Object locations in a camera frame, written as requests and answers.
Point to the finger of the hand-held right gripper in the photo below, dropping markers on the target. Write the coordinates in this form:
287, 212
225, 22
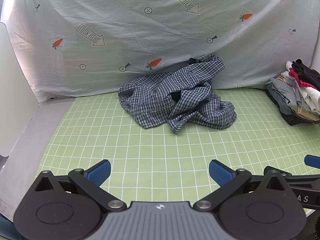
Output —
303, 188
312, 160

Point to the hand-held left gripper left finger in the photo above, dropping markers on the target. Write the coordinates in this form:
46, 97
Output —
98, 172

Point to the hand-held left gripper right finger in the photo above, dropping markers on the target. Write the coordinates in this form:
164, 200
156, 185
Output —
221, 172

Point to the blue plaid shirt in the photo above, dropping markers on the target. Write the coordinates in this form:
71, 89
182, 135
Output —
175, 100

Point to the pile of folded clothes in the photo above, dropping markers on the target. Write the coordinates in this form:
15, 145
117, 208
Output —
297, 97

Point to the green grid bed sheet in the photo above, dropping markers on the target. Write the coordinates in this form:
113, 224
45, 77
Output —
162, 145

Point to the teal cloth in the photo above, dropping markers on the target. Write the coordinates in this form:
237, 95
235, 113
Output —
6, 227

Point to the white curved board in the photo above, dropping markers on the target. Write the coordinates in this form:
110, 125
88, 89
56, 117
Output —
15, 92

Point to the carrot print white sheet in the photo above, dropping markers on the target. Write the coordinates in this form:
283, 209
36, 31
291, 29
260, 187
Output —
150, 30

